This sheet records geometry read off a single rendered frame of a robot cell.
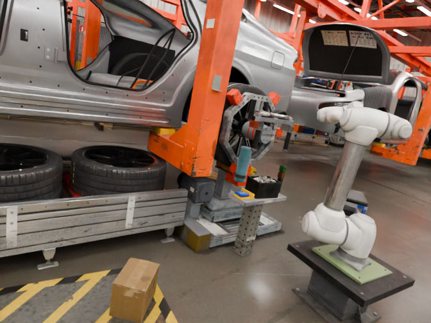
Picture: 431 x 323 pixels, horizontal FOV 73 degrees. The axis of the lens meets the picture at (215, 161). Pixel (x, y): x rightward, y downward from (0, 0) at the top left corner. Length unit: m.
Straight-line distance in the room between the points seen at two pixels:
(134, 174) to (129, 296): 0.77
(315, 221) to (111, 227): 1.18
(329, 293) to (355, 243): 0.33
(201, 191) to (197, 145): 0.48
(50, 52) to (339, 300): 2.14
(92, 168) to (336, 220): 1.46
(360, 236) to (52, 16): 2.09
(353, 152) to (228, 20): 1.03
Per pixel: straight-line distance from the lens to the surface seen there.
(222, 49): 1.87
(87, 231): 1.86
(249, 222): 2.06
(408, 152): 5.52
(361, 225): 1.78
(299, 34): 6.93
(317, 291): 1.96
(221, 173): 2.44
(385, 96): 5.22
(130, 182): 1.95
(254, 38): 2.77
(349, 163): 1.62
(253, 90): 2.29
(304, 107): 4.84
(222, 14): 1.87
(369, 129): 1.58
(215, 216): 2.33
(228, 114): 2.06
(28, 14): 2.03
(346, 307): 1.88
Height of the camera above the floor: 1.11
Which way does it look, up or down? 14 degrees down
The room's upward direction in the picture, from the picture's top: 11 degrees clockwise
